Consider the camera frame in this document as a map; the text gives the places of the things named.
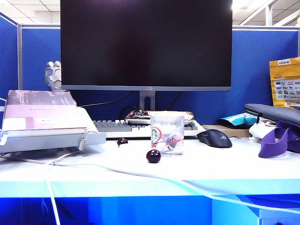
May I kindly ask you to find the patterned plate with food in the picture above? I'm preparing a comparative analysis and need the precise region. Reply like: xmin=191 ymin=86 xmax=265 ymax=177
xmin=124 ymin=110 xmax=195 ymax=125

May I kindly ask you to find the clear glass with red ribbon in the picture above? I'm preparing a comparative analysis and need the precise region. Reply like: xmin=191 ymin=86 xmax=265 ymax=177
xmin=150 ymin=114 xmax=185 ymax=155

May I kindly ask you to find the white grey keyboard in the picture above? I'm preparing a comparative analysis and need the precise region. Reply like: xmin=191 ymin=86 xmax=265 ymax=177
xmin=92 ymin=119 xmax=205 ymax=138

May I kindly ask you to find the black computer monitor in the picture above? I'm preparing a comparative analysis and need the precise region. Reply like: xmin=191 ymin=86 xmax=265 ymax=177
xmin=60 ymin=0 xmax=233 ymax=111

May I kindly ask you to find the black computer mouse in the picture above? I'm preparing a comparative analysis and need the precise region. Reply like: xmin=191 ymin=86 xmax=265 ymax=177
xmin=196 ymin=129 xmax=233 ymax=149

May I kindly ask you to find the blue white packet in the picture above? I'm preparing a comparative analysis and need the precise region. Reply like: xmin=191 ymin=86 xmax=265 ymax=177
xmin=217 ymin=112 xmax=258 ymax=129

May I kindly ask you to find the brown cardboard board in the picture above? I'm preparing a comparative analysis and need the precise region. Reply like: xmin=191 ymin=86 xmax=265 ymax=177
xmin=202 ymin=124 xmax=253 ymax=138

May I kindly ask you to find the pink book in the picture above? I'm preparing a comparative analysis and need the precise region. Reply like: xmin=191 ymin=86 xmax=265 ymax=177
xmin=1 ymin=90 xmax=99 ymax=132

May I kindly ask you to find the white geometric figurine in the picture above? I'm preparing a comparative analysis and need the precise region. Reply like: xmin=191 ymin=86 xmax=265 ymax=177
xmin=44 ymin=60 xmax=62 ymax=90

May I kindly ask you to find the white cloth bundle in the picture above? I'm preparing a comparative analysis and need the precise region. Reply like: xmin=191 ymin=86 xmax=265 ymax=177
xmin=248 ymin=118 xmax=280 ymax=142

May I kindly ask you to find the blue partition panel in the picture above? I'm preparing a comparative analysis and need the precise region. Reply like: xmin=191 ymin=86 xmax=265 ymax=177
xmin=0 ymin=12 xmax=20 ymax=94
xmin=18 ymin=24 xmax=300 ymax=125

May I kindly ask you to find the grey laptop sleeve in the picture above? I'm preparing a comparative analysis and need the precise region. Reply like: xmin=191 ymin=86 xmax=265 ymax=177
xmin=244 ymin=103 xmax=300 ymax=125

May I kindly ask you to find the yellow printed bag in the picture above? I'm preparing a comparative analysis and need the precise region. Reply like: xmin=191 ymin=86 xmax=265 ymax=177
xmin=269 ymin=57 xmax=300 ymax=109

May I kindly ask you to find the black monitor cable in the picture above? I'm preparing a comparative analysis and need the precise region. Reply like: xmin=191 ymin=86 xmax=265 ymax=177
xmin=79 ymin=91 xmax=133 ymax=108
xmin=167 ymin=91 xmax=183 ymax=111

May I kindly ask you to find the long white cable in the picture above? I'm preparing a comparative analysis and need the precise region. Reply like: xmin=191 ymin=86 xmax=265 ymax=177
xmin=0 ymin=150 xmax=300 ymax=215

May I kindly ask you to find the purple fabric strap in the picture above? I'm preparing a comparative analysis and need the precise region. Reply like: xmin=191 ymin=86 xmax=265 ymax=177
xmin=258 ymin=120 xmax=300 ymax=158

